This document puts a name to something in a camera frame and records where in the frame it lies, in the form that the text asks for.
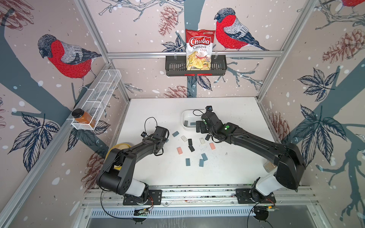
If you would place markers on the white eraser 4B centre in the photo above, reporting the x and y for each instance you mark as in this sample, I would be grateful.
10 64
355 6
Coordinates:
202 140

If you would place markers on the right circuit board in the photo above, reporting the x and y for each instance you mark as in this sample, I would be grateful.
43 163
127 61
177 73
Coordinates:
262 209

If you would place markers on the dark grey eraser front right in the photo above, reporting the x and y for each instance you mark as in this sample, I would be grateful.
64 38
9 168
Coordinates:
197 126

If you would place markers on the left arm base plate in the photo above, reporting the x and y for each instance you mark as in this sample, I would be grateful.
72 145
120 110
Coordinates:
154 198

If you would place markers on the black wire wall basket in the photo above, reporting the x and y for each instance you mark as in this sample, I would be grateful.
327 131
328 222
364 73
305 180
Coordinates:
176 67

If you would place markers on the clear acrylic wall shelf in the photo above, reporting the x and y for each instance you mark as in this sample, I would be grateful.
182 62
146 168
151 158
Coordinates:
97 98

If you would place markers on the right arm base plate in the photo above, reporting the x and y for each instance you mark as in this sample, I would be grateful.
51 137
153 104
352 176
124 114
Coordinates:
248 196

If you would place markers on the circuit board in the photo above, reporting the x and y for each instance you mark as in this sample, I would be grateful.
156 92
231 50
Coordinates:
262 209
141 212

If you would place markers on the blue eraser front left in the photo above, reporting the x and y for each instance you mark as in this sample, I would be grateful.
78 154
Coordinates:
187 161

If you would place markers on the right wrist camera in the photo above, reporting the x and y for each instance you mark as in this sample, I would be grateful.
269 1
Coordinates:
208 109

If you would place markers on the dark grey eraser lower centre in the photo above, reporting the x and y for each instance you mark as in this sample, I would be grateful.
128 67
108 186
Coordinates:
191 148

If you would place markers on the blue eraser front upper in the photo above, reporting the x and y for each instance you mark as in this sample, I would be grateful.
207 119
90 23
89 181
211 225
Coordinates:
204 157

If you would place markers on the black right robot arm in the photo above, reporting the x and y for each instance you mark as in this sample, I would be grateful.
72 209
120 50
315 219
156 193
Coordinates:
287 158

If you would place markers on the white eraser left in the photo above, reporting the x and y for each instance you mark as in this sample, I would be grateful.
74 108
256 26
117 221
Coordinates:
184 138

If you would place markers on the left circuit board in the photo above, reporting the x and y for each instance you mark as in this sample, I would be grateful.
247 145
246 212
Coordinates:
141 212

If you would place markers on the pink eraser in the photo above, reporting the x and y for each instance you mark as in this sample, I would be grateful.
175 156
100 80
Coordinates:
179 150
212 146

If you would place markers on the bottle with brown liquid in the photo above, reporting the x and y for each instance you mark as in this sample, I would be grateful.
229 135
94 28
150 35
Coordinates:
269 167

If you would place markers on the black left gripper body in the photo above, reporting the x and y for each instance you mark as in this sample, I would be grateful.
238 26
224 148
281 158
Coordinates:
163 141

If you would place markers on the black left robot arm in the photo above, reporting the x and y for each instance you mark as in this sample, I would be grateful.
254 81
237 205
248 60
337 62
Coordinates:
116 174

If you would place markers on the orange spice jar black lid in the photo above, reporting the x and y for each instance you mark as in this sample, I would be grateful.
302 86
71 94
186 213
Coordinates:
83 117

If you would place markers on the black eraser 4B top right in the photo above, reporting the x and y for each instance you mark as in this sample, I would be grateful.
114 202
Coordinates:
208 137

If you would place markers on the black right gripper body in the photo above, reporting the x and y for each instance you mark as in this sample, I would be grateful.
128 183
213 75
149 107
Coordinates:
210 131

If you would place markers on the white storage box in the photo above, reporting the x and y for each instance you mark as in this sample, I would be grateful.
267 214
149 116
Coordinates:
191 115

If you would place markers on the blue eraser top left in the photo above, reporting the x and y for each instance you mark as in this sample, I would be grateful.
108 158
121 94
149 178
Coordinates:
175 134

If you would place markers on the Chuba cassava chips bag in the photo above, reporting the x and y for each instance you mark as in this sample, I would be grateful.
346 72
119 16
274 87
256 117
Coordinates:
199 49

